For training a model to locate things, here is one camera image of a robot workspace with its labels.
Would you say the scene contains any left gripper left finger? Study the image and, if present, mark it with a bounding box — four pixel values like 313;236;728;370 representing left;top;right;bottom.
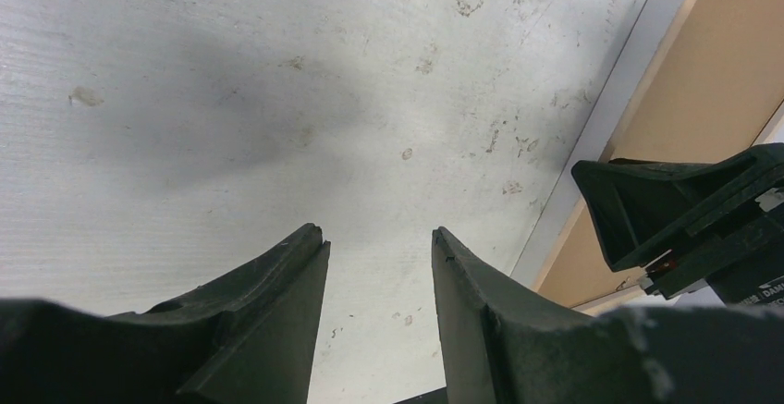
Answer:
1;224;330;403

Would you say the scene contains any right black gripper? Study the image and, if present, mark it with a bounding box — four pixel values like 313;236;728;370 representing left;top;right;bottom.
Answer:
571;143;783;307

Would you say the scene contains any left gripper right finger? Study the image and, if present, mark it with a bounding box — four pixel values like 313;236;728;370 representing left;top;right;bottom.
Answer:
432;227;783;403

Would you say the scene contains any brown cardboard backing board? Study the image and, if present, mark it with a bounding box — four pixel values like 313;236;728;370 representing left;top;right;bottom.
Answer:
533;0;783;307

